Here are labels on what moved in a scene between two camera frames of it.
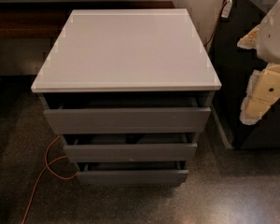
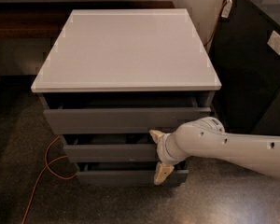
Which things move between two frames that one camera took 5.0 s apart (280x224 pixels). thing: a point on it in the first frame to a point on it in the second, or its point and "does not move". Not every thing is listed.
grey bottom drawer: [133, 177] does not move
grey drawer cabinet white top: [128, 92] does not move
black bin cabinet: [243, 8] does not move
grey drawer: [130, 147] does not move
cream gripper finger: [250, 40] to [162, 172]
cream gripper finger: [265, 87] to [157, 135]
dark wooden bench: [45, 20] does not move
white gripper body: [274, 41] to [162, 148]
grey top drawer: [186, 119] does not move
